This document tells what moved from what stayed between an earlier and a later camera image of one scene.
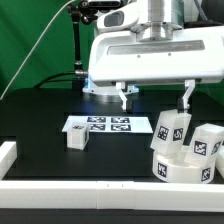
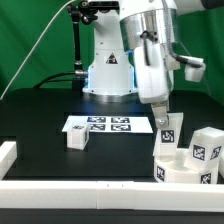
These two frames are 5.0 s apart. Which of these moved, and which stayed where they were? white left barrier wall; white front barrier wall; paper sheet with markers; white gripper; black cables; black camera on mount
Moved: white gripper
Stayed: paper sheet with markers; white front barrier wall; black camera on mount; white left barrier wall; black cables
